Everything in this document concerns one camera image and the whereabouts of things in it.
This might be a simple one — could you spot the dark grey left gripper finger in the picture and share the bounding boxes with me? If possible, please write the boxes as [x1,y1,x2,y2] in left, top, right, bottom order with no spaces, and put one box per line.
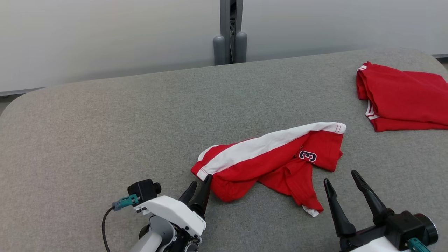
[189,174,213,220]
[178,181,198,207]

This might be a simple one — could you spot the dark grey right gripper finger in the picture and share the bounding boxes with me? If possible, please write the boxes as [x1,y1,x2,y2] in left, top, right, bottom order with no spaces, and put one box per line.
[351,170,394,226]
[323,178,357,238]

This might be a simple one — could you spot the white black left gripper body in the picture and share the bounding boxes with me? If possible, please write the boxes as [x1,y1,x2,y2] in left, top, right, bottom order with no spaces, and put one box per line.
[135,195,207,247]

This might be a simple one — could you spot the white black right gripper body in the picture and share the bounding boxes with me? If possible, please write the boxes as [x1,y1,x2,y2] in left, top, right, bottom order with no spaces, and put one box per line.
[339,223,411,252]

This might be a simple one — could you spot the red shorts white trim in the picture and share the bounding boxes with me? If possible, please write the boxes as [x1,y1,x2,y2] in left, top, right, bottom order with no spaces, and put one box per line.
[191,122,347,217]

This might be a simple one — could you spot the red white basketball jersey top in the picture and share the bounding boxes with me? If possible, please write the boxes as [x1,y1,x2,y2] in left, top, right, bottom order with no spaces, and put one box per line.
[356,62,448,132]

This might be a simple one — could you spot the black left cable teal plug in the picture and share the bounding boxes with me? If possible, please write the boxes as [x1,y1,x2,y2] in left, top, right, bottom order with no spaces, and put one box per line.
[101,194,140,252]

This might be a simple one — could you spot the black cable teal plug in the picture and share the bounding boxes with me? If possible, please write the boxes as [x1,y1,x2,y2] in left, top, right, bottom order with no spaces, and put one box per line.
[101,194,140,252]
[407,237,432,252]

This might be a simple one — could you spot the black right cable teal plug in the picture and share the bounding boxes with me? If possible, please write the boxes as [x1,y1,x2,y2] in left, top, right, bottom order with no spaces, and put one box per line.
[407,237,432,252]

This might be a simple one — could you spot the grey partition post with feet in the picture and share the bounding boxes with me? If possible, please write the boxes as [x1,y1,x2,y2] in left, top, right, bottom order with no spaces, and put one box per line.
[213,0,248,66]

